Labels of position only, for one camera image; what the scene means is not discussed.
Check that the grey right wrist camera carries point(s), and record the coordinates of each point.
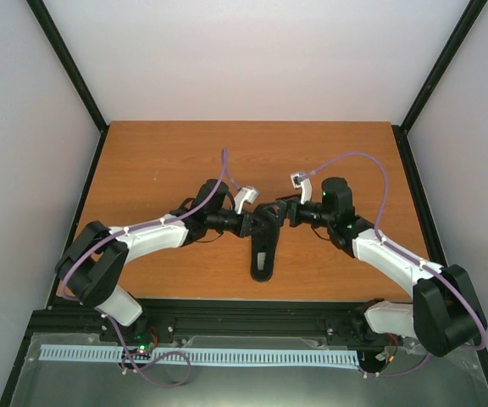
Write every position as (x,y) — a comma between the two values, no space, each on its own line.
(301,181)

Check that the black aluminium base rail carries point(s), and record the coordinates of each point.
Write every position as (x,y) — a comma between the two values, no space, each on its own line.
(164,321)

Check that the black frame post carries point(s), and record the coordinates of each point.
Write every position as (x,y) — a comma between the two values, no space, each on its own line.
(65,58)
(456,39)

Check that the black canvas sneaker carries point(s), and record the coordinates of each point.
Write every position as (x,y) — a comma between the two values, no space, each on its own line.
(264,246)

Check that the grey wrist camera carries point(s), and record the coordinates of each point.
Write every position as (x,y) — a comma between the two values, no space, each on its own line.
(301,181)
(246,195)

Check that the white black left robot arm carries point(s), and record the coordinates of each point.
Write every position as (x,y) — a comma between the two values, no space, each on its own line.
(91,266)

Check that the light blue slotted cable duct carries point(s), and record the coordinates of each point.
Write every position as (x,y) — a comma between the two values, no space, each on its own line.
(212,357)

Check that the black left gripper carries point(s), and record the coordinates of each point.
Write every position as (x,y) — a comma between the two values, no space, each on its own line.
(245,229)

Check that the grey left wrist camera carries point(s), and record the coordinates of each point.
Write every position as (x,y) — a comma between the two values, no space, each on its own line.
(246,195)

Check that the green lit controller board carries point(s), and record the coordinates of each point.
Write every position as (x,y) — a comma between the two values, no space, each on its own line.
(143,351)

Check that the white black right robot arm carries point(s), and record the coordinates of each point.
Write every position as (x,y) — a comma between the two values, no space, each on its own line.
(444,313)

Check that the black right frame post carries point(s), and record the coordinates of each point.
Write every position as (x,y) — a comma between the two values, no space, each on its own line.
(456,39)

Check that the black left frame post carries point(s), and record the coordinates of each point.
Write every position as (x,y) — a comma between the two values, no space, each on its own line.
(65,58)

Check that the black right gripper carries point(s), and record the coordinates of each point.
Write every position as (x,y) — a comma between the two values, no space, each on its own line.
(284,209)

